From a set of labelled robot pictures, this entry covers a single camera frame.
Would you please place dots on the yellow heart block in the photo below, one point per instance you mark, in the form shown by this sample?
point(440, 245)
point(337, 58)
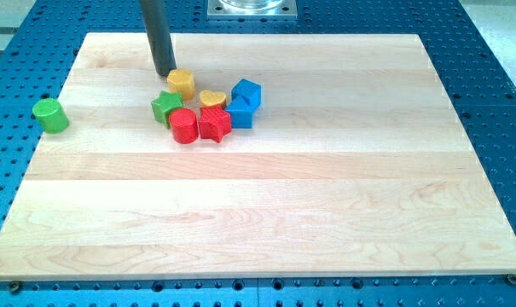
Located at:
point(209, 98)

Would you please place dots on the red cylinder block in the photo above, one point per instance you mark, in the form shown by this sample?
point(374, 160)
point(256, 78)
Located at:
point(183, 123)

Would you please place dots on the green star block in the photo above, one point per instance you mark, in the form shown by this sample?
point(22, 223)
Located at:
point(164, 105)

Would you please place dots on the green cylinder block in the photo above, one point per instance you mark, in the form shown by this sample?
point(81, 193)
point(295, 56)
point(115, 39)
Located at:
point(50, 115)

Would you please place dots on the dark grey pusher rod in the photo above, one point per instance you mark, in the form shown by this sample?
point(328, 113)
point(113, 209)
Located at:
point(157, 27)

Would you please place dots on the yellow hexagon block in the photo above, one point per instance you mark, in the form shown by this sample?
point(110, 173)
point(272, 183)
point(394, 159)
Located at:
point(181, 81)

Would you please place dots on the red star block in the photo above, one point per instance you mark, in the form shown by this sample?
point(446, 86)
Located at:
point(214, 123)

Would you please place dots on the blue perforated table plate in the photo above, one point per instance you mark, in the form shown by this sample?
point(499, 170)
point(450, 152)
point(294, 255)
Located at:
point(46, 43)

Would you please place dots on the light wooden board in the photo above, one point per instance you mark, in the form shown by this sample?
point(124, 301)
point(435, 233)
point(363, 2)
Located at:
point(356, 165)

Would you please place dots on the blue cube block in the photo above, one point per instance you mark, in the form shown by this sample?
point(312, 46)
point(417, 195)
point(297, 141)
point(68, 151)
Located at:
point(249, 91)

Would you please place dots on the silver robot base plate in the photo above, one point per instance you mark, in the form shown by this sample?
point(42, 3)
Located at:
point(251, 9)

